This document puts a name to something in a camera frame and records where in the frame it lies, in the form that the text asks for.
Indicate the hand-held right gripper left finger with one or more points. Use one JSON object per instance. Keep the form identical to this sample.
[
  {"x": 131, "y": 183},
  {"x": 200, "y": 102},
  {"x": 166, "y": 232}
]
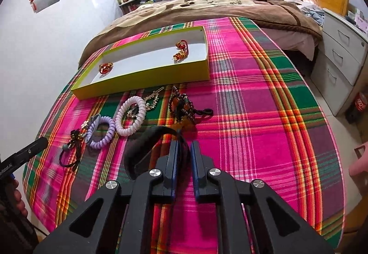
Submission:
[{"x": 174, "y": 156}]

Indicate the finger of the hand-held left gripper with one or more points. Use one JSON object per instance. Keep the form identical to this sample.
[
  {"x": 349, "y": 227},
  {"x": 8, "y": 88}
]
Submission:
[{"x": 28, "y": 151}]

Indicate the gold floral hair clip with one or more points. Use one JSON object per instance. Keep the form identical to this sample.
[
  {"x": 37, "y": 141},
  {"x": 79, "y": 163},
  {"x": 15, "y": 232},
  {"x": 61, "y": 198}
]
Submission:
[{"x": 149, "y": 104}]

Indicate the person's left hand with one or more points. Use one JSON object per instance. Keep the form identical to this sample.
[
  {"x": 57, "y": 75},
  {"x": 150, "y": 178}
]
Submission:
[{"x": 17, "y": 202}]

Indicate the red hanging wall ornament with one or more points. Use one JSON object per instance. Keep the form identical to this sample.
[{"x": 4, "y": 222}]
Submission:
[{"x": 33, "y": 1}]

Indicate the red label soda bottle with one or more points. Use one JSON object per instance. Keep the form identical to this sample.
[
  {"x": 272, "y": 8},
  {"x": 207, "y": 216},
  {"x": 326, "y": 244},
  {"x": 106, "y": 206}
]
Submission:
[{"x": 359, "y": 106}]

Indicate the pink plastic stool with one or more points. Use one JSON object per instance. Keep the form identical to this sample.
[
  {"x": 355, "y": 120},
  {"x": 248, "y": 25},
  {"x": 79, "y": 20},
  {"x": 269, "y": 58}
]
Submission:
[{"x": 360, "y": 170}]

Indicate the blue crumpled clothes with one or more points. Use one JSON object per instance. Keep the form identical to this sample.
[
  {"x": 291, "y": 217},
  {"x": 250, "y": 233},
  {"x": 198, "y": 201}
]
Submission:
[{"x": 313, "y": 14}]

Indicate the orange bead hair clip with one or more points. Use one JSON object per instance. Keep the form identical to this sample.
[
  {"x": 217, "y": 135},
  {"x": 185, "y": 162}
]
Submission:
[{"x": 181, "y": 56}]

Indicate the white drawer cabinet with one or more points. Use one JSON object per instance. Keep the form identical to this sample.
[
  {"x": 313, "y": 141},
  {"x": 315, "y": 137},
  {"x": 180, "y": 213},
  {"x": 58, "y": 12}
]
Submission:
[{"x": 336, "y": 55}]

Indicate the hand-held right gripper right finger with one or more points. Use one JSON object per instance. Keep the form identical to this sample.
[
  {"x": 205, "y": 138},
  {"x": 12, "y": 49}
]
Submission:
[{"x": 195, "y": 159}]

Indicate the black wristband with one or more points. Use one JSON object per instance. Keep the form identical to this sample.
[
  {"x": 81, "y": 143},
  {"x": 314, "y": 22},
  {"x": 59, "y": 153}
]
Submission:
[{"x": 135, "y": 153}]

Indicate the brown printed blanket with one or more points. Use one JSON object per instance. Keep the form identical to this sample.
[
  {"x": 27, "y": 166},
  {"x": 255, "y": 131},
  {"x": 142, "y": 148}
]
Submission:
[{"x": 230, "y": 7}]

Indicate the yellow-green shallow cardboard box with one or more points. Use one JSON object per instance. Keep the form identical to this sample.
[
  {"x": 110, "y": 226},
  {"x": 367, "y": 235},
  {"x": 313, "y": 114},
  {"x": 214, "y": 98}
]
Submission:
[{"x": 143, "y": 79}]

